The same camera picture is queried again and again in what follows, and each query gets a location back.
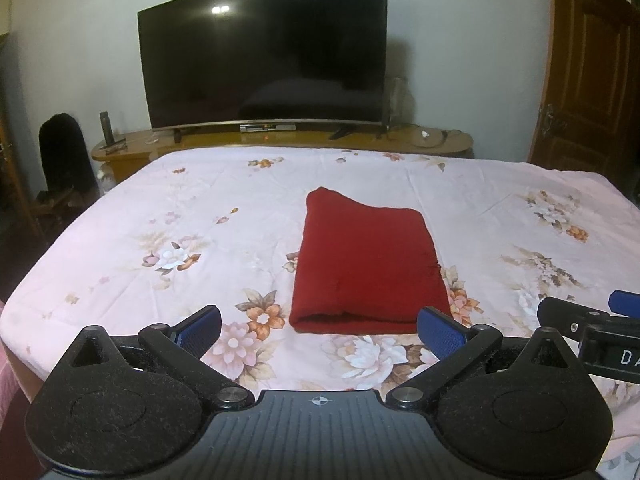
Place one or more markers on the wooden television stand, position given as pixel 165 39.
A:
pixel 210 139

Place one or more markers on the black flat-screen television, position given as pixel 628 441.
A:
pixel 265 55

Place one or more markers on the black upright device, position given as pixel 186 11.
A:
pixel 105 127

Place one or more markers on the black chair back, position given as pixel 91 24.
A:
pixel 65 155

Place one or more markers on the pink cloth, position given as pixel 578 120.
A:
pixel 9 375

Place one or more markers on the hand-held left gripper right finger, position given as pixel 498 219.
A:
pixel 440 334

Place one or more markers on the red sweater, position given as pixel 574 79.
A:
pixel 367 265

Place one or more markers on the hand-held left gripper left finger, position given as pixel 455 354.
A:
pixel 200 329

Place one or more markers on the floral bed sheet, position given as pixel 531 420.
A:
pixel 175 200

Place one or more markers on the brown wooden door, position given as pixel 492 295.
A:
pixel 585 70

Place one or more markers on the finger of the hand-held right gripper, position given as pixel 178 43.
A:
pixel 627 304
pixel 565 312

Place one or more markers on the silver set-top box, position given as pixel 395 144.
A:
pixel 267 127

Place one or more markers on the wooden wardrobe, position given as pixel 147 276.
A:
pixel 15 185

